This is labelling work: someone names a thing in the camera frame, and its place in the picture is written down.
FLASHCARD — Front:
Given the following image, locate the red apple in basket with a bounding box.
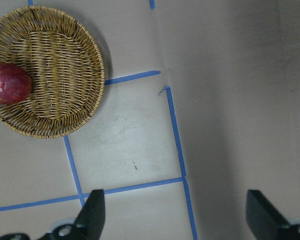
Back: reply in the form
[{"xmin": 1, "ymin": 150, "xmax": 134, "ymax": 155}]
[{"xmin": 0, "ymin": 63, "xmax": 32, "ymax": 105}]

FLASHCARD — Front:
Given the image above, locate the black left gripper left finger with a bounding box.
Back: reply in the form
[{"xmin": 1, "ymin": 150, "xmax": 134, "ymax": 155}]
[{"xmin": 0, "ymin": 189, "xmax": 106, "ymax": 240}]

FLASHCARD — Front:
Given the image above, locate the wicker basket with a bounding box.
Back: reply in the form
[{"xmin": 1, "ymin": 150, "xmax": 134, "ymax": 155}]
[{"xmin": 0, "ymin": 5, "xmax": 106, "ymax": 139}]

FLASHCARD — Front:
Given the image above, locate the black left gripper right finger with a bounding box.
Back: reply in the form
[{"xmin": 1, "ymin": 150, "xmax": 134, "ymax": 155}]
[{"xmin": 245, "ymin": 189, "xmax": 300, "ymax": 240}]

